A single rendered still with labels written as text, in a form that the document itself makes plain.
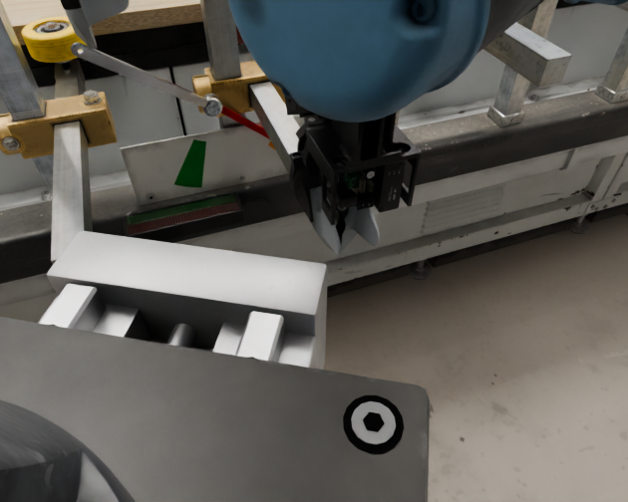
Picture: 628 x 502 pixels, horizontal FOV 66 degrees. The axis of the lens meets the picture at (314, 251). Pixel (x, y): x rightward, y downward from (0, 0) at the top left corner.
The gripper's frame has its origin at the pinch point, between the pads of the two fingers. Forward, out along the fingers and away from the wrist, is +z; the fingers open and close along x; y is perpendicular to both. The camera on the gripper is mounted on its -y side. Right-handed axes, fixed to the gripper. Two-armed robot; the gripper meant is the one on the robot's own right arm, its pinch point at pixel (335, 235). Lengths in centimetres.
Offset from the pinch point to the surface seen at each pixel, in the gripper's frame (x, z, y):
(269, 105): -0.5, -3.5, -21.8
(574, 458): 60, 83, 11
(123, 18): -16, -7, -49
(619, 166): 117, 54, -51
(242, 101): -2.7, -1.3, -27.9
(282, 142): -1.5, -3.4, -13.0
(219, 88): -5.6, -3.7, -27.9
